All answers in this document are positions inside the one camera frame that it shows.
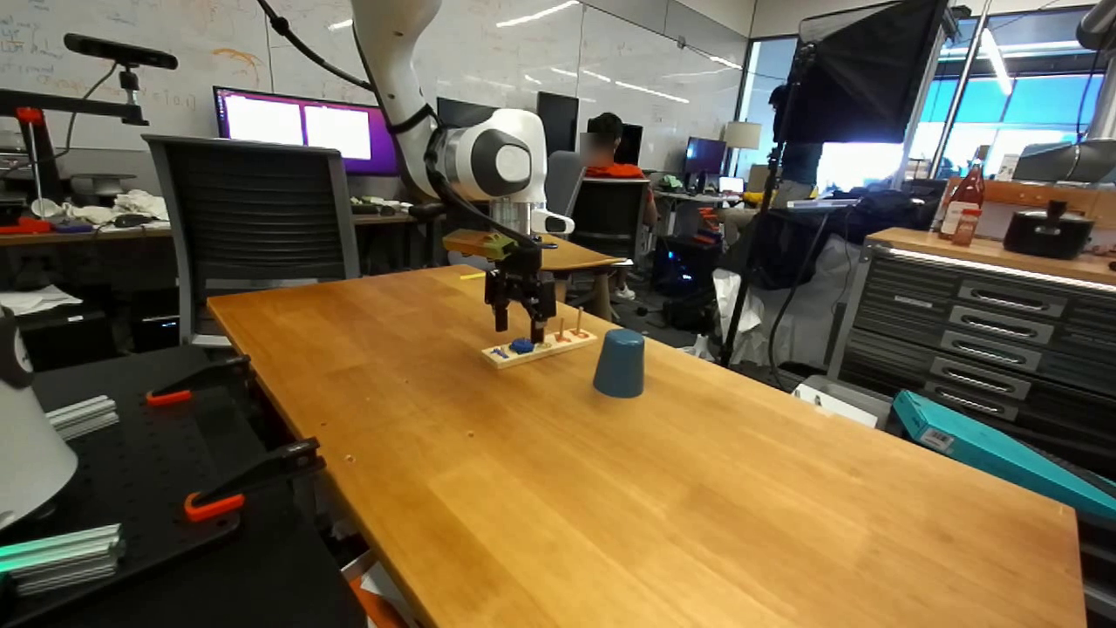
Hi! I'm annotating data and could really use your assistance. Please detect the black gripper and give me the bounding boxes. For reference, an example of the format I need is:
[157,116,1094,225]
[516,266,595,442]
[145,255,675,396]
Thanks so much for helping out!
[480,233,560,348]

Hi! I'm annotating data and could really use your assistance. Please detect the wooden peg holder board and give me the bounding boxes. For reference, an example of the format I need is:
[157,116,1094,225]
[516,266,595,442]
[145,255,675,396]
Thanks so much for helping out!
[480,325,601,375]

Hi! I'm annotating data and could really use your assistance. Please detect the blue upturned plastic cup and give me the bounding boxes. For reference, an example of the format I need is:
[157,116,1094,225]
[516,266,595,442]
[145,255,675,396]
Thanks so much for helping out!
[589,325,649,401]

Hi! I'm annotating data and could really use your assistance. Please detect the black office chair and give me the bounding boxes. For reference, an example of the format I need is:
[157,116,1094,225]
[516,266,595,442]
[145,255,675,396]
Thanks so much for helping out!
[564,173,656,266]

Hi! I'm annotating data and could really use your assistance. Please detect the grey fabric office chair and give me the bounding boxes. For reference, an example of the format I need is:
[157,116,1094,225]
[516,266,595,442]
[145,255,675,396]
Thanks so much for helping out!
[545,146,593,237]

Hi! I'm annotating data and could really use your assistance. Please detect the person in orange shirt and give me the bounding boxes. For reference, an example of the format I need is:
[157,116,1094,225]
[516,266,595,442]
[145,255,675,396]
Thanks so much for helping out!
[582,108,649,180]

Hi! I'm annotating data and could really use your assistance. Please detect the dark upright monitor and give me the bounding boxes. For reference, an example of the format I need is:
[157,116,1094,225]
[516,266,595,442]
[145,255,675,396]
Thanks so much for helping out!
[535,86,582,157]

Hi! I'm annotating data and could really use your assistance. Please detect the grey mesh office chair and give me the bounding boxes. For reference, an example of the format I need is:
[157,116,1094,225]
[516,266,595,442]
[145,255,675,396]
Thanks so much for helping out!
[142,133,364,351]

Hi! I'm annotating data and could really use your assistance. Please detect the purple lit computer monitor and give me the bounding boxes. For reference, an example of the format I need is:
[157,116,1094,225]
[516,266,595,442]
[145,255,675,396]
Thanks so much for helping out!
[208,85,408,180]

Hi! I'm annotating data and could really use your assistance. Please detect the orange black clamp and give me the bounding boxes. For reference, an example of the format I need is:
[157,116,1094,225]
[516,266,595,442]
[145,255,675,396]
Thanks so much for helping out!
[177,437,323,530]
[142,351,253,411]

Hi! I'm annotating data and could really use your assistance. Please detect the white box on floor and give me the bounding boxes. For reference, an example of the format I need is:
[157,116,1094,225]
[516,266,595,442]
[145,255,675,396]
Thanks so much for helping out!
[793,375,896,433]

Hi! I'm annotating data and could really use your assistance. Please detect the black softbox studio light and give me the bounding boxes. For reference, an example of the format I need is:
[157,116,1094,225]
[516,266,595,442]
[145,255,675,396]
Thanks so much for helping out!
[772,0,953,150]

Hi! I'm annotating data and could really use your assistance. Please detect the black side platform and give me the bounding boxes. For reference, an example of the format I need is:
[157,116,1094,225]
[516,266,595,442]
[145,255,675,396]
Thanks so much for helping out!
[0,342,371,628]

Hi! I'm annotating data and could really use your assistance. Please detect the aluminium extrusion stack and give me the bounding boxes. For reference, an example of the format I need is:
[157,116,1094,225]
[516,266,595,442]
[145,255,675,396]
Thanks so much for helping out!
[0,520,127,603]
[45,390,122,442]

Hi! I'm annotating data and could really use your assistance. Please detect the red bottle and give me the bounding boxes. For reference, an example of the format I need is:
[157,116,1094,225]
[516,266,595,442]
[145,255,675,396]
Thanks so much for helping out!
[936,159,989,249]

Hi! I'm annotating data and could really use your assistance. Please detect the grey drawer cabinet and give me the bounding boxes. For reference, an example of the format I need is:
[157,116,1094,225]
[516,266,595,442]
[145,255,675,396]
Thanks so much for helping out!
[827,225,1116,472]

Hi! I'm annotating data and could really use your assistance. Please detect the teal plastic case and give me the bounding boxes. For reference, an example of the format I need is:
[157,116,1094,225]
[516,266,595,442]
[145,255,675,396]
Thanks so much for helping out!
[888,386,1116,527]

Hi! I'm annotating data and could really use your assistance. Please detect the white cone shade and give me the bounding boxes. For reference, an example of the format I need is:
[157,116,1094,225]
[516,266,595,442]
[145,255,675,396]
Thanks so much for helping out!
[0,376,80,534]

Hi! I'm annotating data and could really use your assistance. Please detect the black device on cabinet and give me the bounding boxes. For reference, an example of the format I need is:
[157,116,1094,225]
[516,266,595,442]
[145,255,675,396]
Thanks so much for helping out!
[1000,199,1094,263]

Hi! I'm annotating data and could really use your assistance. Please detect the black bar camera on stand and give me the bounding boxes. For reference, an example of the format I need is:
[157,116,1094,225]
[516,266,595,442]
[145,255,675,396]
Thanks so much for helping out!
[60,32,181,129]

